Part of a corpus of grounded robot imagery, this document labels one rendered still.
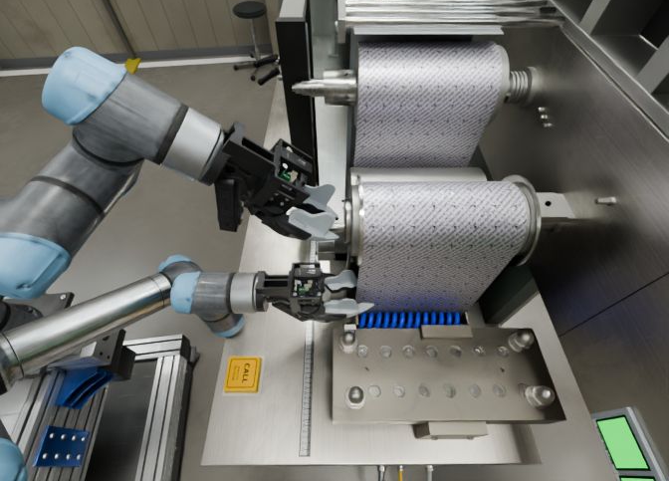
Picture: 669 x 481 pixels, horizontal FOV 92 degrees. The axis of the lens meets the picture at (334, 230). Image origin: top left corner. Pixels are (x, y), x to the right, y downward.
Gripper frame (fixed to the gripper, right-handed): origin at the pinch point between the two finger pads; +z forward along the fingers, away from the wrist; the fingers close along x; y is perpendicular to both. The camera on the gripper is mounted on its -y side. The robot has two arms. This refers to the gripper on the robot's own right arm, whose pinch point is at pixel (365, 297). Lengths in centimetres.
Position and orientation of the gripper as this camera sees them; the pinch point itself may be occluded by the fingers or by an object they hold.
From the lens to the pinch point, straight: 63.4
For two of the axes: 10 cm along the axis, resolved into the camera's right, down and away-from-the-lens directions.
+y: 0.0, -5.9, -8.0
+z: 10.0, 0.0, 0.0
